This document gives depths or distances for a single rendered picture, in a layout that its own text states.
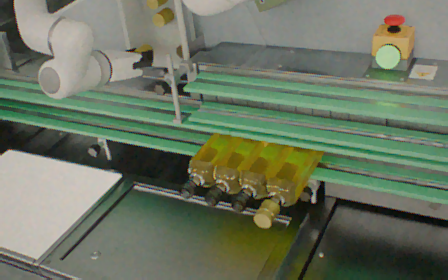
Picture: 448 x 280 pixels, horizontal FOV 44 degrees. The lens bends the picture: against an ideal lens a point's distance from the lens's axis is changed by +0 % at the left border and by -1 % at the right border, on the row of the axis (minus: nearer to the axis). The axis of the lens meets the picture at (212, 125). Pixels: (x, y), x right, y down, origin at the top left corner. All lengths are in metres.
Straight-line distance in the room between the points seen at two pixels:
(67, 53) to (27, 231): 0.48
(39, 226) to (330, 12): 0.80
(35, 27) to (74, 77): 0.11
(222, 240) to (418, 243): 0.40
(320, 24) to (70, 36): 0.54
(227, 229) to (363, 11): 0.54
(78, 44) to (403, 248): 0.75
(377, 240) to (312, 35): 0.46
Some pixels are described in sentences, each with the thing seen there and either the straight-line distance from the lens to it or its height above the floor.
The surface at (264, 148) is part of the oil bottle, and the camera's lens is 1.14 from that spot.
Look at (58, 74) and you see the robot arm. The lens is 1.04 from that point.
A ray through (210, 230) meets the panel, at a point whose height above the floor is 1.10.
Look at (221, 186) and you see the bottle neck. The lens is 1.08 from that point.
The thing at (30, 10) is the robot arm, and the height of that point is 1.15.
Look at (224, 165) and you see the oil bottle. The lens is 1.11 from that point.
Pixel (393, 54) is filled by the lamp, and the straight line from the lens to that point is 1.11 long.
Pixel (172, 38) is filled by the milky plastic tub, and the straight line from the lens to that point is 1.40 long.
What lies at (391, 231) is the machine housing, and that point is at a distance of 1.23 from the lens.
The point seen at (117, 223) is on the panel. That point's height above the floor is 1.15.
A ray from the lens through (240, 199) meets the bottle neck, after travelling 1.04.
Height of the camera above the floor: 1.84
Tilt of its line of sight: 47 degrees down
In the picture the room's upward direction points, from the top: 138 degrees counter-clockwise
